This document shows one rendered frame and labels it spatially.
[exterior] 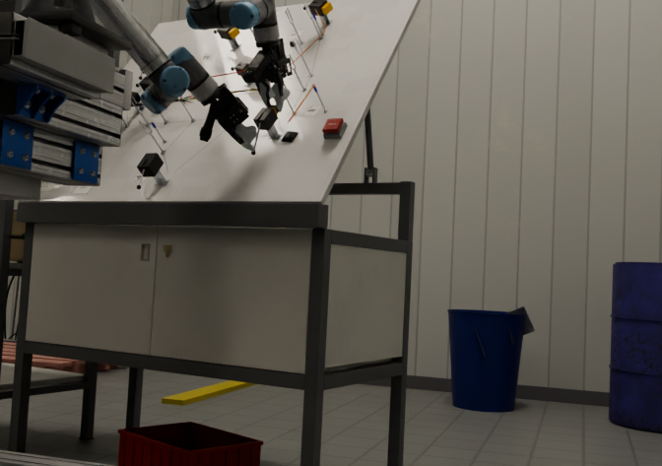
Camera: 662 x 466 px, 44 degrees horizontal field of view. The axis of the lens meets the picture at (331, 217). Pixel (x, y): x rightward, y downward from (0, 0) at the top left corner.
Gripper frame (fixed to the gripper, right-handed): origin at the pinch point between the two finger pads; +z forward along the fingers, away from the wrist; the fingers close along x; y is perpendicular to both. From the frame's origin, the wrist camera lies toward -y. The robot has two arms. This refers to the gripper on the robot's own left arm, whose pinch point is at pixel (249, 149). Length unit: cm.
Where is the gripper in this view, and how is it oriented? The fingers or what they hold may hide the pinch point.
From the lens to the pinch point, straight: 243.5
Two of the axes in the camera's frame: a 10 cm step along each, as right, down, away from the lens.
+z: 6.1, 6.8, 4.1
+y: 7.9, -5.9, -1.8
